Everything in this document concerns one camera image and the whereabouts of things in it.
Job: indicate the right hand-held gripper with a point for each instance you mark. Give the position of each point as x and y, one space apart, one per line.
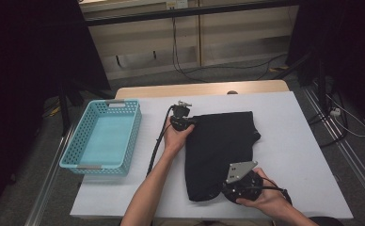
240 171

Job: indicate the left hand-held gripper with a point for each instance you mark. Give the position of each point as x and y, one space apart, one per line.
180 121

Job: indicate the black sleeveless knit shirt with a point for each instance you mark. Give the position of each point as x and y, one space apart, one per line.
218 147

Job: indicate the blue plastic basket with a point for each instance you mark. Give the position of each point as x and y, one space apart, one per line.
105 138

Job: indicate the person's left hand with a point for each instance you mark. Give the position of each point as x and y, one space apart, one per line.
174 139

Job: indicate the person's right hand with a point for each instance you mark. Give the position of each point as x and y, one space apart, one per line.
271 201

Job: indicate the dark round table grommet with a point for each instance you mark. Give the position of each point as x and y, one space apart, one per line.
232 92

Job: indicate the beige wooden cabinet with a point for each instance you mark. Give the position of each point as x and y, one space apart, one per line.
240 31

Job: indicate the yellow floor tape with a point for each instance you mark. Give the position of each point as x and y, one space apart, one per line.
54 111
279 67

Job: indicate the white power plug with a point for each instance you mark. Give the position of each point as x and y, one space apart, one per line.
335 112

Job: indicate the black curtain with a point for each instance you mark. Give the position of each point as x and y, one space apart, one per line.
20 62
353 47

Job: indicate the aluminium floor rail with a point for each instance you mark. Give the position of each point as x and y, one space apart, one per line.
45 188
351 157

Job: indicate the white wall socket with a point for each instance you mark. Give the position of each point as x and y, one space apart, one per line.
177 4

